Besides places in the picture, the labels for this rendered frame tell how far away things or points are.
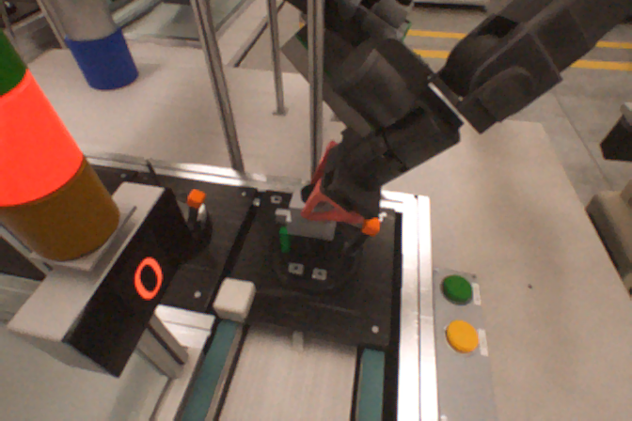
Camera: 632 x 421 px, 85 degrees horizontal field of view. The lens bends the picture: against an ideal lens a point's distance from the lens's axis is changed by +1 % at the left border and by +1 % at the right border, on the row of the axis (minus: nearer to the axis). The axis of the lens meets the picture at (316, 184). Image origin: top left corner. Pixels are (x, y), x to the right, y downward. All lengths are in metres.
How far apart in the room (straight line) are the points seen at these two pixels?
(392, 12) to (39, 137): 0.48
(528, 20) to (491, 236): 0.53
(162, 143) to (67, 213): 0.78
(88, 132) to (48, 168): 0.92
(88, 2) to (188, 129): 0.43
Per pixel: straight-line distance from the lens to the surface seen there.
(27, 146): 0.20
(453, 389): 0.52
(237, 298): 0.51
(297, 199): 0.44
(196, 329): 0.55
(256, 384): 0.54
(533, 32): 0.32
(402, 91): 0.31
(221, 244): 0.58
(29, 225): 0.23
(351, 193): 0.36
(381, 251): 0.57
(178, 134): 1.01
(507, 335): 0.69
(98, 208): 0.24
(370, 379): 0.51
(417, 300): 0.56
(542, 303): 0.75
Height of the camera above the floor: 1.44
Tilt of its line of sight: 46 degrees down
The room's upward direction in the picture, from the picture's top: straight up
